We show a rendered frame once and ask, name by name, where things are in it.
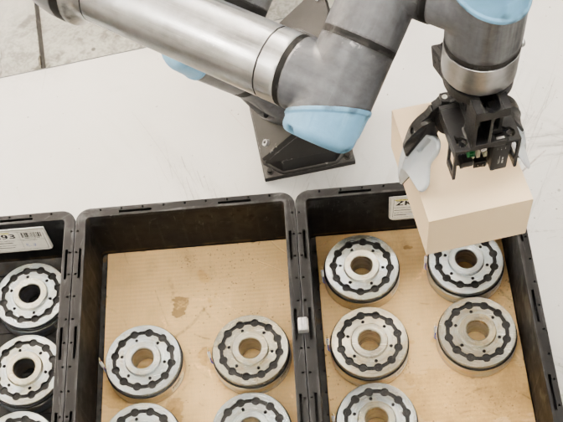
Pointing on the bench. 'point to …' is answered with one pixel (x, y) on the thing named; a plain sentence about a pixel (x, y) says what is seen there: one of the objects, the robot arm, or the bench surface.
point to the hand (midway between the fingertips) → (458, 164)
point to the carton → (462, 197)
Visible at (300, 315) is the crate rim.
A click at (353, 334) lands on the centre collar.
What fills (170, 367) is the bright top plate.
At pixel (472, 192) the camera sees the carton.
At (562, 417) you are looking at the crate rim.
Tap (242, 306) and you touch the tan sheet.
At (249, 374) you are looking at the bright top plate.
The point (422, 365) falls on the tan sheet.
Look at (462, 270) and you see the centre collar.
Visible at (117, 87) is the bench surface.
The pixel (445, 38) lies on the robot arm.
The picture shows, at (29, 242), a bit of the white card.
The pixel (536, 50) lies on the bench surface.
